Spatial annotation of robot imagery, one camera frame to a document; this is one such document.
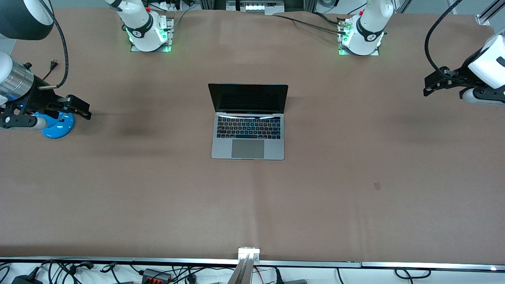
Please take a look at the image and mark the black power plug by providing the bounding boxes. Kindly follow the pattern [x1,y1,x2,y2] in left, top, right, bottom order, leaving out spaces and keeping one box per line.
[41,59,60,81]

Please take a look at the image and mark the aluminium profile bar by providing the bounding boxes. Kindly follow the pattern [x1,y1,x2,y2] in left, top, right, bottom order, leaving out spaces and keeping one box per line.
[226,247,261,284]

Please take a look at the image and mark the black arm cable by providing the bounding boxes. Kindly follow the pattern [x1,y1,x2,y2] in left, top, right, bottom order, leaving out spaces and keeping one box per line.
[39,0,70,90]
[425,0,463,79]

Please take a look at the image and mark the blue round disc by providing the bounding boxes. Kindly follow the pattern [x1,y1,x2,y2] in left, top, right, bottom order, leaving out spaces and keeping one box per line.
[41,112,75,139]

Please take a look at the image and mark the metal table edge rail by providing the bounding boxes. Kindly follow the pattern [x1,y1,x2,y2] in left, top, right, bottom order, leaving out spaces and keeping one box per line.
[0,256,505,273]

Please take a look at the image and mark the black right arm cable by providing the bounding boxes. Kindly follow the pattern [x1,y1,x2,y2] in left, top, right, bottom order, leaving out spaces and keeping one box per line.
[39,0,70,90]

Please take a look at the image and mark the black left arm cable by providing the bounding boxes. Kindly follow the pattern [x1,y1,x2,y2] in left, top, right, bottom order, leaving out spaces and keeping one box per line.
[425,0,463,79]

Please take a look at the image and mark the braided black cable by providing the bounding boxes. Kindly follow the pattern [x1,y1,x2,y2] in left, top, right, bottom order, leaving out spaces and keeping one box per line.
[273,13,348,34]

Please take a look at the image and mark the black power adapter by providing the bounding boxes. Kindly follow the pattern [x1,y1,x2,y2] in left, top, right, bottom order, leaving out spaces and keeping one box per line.
[11,273,44,284]

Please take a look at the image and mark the black cable connector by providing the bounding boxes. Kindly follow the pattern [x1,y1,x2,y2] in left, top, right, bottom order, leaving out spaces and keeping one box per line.
[68,261,94,275]

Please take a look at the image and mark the grey laptop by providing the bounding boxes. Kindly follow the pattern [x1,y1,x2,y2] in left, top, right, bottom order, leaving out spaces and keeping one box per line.
[208,83,289,161]

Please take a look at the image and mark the aluminium frame post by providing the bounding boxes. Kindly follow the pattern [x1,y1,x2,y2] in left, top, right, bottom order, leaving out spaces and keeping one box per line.
[475,0,505,26]

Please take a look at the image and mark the looped black cable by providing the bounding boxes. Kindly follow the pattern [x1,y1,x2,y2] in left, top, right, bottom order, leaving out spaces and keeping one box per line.
[395,267,431,281]

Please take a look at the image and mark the white socket strip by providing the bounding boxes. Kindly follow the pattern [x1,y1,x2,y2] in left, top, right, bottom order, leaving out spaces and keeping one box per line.
[227,0,285,15]

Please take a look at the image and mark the grey terminal block orange levers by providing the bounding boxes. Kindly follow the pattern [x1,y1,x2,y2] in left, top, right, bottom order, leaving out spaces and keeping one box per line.
[141,268,173,283]

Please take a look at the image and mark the smooth black cable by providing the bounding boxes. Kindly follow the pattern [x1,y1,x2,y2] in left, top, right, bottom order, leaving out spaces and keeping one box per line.
[314,12,344,25]

